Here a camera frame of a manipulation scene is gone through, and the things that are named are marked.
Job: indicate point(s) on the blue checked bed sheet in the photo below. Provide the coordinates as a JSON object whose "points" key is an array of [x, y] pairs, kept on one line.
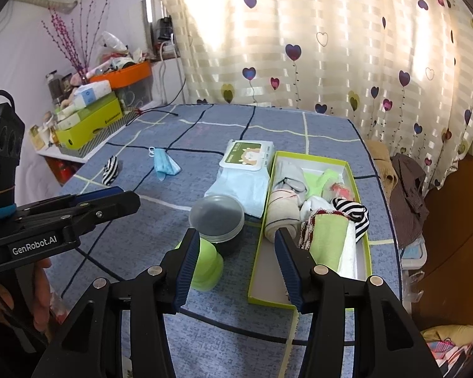
{"points": [[276, 134]]}

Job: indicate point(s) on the heart print curtain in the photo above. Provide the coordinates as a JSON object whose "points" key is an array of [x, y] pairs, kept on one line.
{"points": [[339, 47]]}

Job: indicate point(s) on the bright green cloth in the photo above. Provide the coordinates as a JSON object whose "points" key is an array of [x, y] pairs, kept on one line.
{"points": [[319, 183]]}

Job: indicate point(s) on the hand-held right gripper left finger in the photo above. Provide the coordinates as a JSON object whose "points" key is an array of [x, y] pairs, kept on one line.
{"points": [[187, 267]]}

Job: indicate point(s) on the brown garment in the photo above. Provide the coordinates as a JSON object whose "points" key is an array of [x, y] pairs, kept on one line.
{"points": [[410, 201]]}

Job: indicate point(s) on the colourful bedding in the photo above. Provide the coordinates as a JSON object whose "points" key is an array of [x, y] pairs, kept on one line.
{"points": [[453, 346]]}

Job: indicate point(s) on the green towel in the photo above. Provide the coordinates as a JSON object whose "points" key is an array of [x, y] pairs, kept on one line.
{"points": [[327, 236]]}

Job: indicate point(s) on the orange plastic bin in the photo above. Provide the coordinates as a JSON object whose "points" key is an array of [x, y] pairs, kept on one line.
{"points": [[130, 73]]}

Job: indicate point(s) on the clear storage container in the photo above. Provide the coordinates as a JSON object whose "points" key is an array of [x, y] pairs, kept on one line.
{"points": [[138, 92]]}

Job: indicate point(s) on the black white striped sock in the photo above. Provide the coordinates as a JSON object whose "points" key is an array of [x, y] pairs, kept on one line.
{"points": [[354, 212], [111, 171]]}

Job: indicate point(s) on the red canister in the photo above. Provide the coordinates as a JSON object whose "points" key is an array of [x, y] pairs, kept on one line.
{"points": [[67, 173]]}

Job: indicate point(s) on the grey sock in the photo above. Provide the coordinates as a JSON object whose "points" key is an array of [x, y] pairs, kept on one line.
{"points": [[293, 177]]}

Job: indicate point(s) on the person's left hand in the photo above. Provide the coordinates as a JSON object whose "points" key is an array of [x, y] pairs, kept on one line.
{"points": [[41, 295]]}

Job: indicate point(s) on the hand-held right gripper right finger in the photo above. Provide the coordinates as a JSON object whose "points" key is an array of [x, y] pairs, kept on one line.
{"points": [[289, 273]]}

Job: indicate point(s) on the purple dried branches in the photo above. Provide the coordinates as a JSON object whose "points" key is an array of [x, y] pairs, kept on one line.
{"points": [[67, 43]]}

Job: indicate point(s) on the green cardboard box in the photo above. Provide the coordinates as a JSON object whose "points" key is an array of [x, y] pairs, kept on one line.
{"points": [[268, 279]]}

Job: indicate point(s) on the dark glass jar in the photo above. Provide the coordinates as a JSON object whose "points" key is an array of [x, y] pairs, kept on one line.
{"points": [[54, 86]]}

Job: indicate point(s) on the beige striped sock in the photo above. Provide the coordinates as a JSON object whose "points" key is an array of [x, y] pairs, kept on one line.
{"points": [[283, 212]]}

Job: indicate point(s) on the green plastic bottle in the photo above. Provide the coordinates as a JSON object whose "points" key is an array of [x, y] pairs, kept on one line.
{"points": [[207, 264]]}

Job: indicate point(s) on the white towel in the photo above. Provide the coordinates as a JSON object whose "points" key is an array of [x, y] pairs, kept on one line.
{"points": [[349, 256]]}

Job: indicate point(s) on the grey wall pipe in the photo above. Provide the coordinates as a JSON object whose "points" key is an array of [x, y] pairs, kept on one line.
{"points": [[43, 2]]}

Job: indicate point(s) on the pale green flat box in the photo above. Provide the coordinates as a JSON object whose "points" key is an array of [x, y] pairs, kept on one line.
{"points": [[94, 106]]}

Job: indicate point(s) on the white side table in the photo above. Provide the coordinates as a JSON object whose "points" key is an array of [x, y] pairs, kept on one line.
{"points": [[63, 153]]}

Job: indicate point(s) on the tan cloth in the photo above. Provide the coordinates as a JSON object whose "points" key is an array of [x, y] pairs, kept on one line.
{"points": [[382, 165]]}

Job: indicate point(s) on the black appliance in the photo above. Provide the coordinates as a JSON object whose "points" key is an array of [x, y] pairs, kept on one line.
{"points": [[163, 29]]}

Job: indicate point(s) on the lime green box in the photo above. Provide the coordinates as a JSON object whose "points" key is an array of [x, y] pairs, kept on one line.
{"points": [[90, 126]]}

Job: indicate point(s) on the wooden wardrobe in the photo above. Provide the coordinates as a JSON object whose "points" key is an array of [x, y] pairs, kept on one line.
{"points": [[457, 244]]}

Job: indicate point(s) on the white blue tissue box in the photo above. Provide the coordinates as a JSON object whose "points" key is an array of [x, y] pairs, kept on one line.
{"points": [[90, 92]]}

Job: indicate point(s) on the clear plastic jar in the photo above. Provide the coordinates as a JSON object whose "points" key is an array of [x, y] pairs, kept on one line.
{"points": [[216, 216]]}

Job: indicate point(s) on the blue face mask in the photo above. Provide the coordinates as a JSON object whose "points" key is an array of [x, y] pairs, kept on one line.
{"points": [[163, 165]]}

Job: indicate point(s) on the white plastic bag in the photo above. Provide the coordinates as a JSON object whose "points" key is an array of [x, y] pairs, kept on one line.
{"points": [[112, 41]]}

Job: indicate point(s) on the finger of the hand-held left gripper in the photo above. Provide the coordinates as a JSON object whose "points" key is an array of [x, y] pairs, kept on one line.
{"points": [[114, 204], [98, 195]]}

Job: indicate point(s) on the wet wipes pack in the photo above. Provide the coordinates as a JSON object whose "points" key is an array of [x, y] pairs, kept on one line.
{"points": [[236, 189]]}

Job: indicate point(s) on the white plastic bin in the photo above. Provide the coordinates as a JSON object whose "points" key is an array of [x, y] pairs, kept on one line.
{"points": [[412, 258]]}

